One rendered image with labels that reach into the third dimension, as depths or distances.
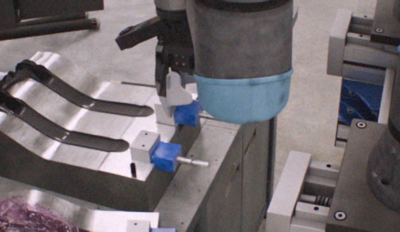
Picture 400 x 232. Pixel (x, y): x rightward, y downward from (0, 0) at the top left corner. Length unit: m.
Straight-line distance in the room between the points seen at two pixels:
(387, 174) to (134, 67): 0.85
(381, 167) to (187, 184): 0.48
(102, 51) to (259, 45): 1.15
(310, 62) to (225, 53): 2.61
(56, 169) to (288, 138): 1.56
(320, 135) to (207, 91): 2.12
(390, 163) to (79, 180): 0.57
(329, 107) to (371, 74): 1.50
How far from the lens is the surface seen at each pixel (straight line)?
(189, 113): 1.11
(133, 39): 1.07
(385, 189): 0.77
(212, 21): 0.43
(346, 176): 0.81
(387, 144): 0.76
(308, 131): 2.59
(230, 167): 1.53
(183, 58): 1.05
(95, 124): 1.17
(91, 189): 1.11
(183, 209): 1.10
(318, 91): 2.84
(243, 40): 0.43
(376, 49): 1.22
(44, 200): 1.02
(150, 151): 1.05
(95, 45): 1.61
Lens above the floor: 1.57
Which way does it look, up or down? 36 degrees down
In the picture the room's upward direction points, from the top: 3 degrees counter-clockwise
